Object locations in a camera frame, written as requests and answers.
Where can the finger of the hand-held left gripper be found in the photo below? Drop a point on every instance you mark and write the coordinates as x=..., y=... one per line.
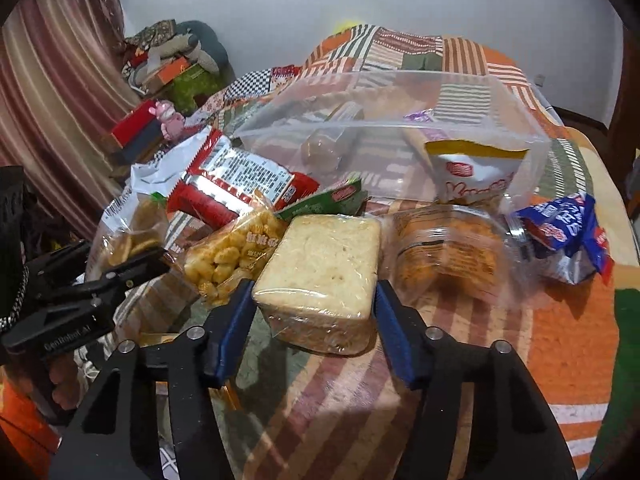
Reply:
x=60, y=262
x=135, y=267

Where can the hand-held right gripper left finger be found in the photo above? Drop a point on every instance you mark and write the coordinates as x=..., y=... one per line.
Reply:
x=235, y=330

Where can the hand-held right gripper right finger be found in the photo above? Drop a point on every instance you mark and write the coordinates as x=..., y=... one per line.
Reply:
x=395, y=330

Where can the round cracker bag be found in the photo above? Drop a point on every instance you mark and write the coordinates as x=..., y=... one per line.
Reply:
x=130, y=237

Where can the bread slice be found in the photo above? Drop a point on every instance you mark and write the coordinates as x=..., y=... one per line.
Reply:
x=320, y=255

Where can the green pea packet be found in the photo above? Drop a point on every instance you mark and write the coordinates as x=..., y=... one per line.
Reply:
x=325, y=200

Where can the clear plastic container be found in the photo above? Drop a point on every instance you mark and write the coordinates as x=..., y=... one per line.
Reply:
x=375, y=92

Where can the person's orange-sleeved left forearm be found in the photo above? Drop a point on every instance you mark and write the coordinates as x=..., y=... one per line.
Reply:
x=22, y=425

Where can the person's left hand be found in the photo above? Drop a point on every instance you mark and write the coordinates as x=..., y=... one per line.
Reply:
x=67, y=380

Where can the puffed corn snack bag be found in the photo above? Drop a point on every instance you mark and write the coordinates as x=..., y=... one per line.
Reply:
x=225, y=255

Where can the orange crispy snack bag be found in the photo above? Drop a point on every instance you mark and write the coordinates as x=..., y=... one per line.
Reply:
x=445, y=255

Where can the white plastic bag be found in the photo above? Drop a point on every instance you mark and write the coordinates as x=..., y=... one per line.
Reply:
x=150, y=175

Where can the dark grey box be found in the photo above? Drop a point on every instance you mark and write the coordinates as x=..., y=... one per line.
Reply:
x=145, y=147

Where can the red snack bag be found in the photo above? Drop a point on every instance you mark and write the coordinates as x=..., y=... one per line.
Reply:
x=240, y=170

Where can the red box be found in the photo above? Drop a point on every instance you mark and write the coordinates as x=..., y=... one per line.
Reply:
x=132, y=122

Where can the pink toy figure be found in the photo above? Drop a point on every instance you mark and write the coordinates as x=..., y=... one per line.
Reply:
x=172, y=122

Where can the patchwork blanket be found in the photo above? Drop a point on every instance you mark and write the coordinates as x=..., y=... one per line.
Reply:
x=565, y=340

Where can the yellow and white snack packet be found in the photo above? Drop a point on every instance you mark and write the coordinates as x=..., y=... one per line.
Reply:
x=470, y=170

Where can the striped pink curtain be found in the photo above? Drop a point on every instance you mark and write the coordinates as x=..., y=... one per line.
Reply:
x=50, y=85

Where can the green box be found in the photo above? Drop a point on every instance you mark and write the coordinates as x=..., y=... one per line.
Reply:
x=192, y=90

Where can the blue snack packet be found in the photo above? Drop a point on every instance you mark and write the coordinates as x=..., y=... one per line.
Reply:
x=560, y=230

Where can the small wrapped bun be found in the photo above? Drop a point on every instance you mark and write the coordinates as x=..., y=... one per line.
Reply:
x=322, y=147

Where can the orange box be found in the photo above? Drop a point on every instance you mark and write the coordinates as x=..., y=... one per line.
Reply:
x=167, y=72

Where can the purple snack packet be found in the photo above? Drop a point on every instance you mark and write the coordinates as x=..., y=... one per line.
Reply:
x=430, y=132

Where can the patterned brown cloth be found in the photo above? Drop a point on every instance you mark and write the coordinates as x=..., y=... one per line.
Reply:
x=152, y=32

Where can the grey cushion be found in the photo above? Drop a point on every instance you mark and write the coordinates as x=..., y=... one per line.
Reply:
x=207, y=42

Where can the dark wooden post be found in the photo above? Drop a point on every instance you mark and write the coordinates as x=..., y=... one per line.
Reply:
x=625, y=110

